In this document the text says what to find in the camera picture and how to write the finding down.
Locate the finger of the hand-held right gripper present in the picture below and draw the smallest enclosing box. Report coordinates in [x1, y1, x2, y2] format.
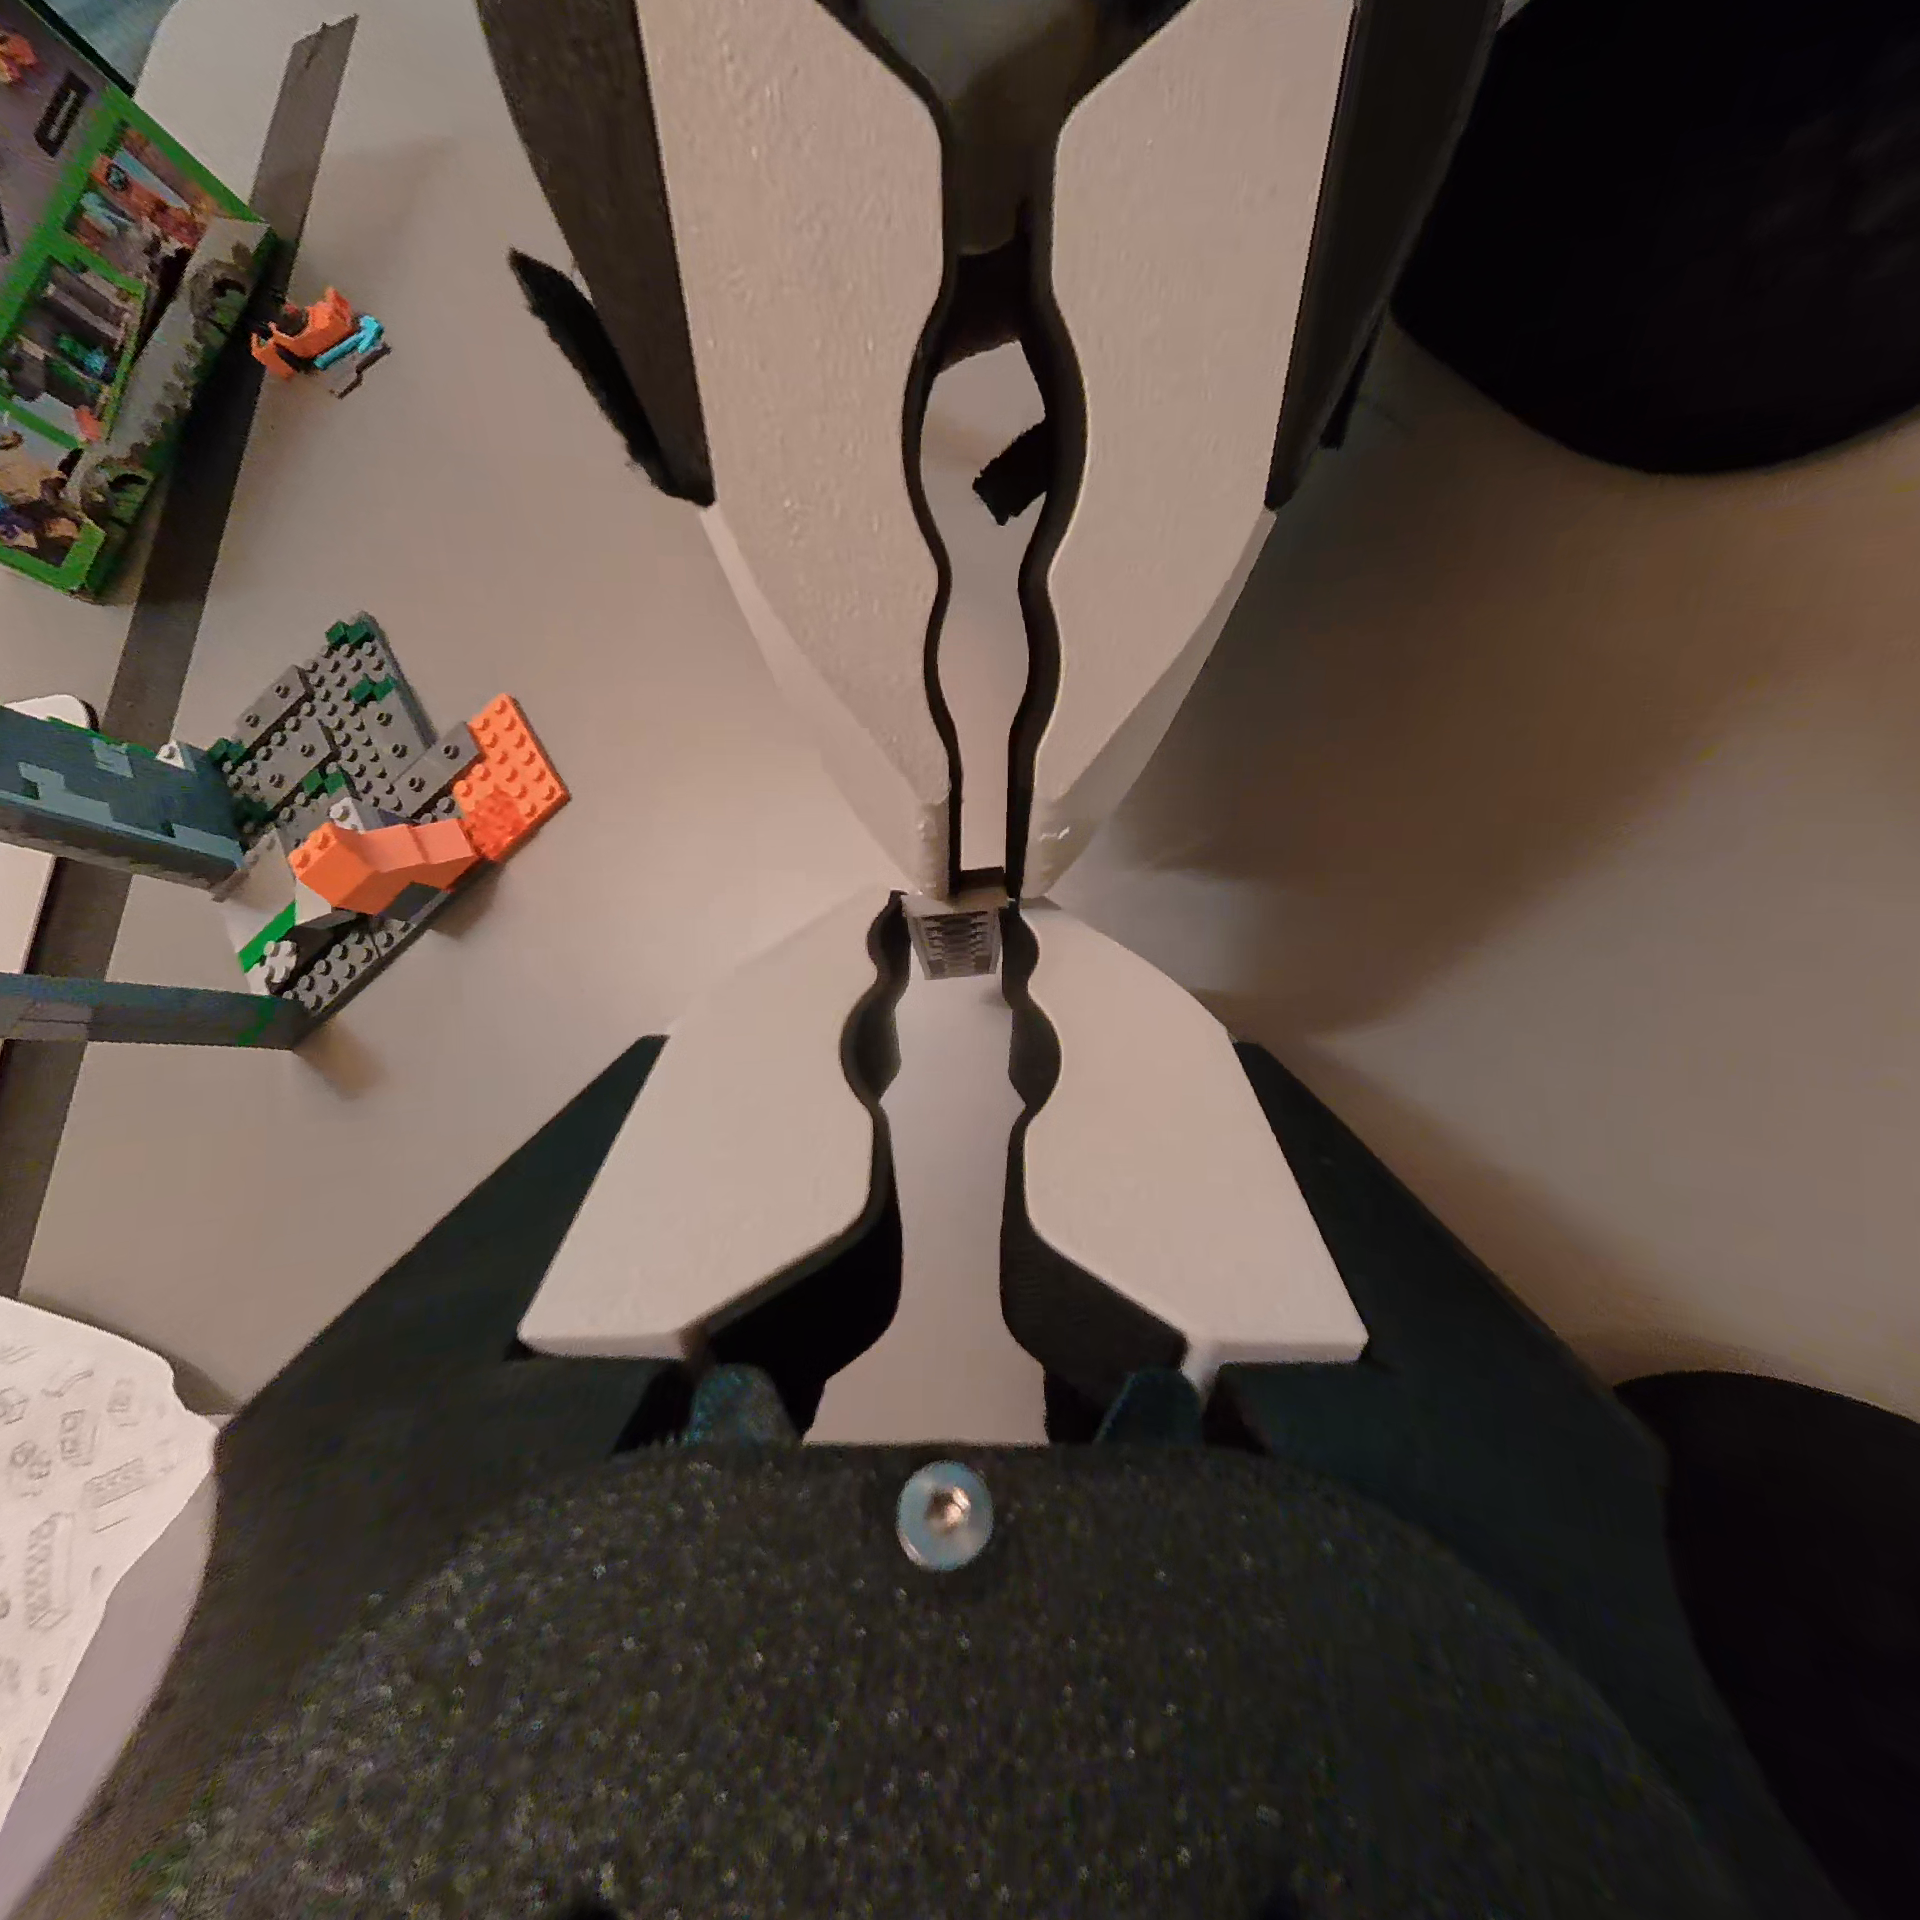
[648, 0, 962, 886]
[1016, 0, 1340, 896]

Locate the lego set box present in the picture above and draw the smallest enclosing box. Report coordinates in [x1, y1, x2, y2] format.
[0, 0, 278, 602]

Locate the orange lego slope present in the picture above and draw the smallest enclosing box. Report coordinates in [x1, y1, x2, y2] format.
[285, 805, 482, 922]

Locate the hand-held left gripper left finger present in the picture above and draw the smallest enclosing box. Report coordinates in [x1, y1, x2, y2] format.
[516, 892, 908, 1368]

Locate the orange lego plate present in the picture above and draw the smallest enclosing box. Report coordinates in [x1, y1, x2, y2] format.
[451, 698, 570, 851]

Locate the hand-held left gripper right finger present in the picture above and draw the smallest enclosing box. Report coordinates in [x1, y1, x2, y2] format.
[998, 892, 1377, 1376]

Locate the dark blue-grey lego bar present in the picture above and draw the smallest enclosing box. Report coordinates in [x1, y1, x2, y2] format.
[0, 968, 320, 1052]

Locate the grey lego baseplate build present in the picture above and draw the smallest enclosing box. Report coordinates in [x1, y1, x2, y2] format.
[181, 614, 513, 1009]
[0, 698, 242, 896]

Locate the white printed paper bag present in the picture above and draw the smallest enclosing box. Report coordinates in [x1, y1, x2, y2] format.
[0, 1296, 230, 1808]

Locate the small orange lego piece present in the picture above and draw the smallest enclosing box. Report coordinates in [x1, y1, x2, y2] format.
[256, 292, 368, 387]

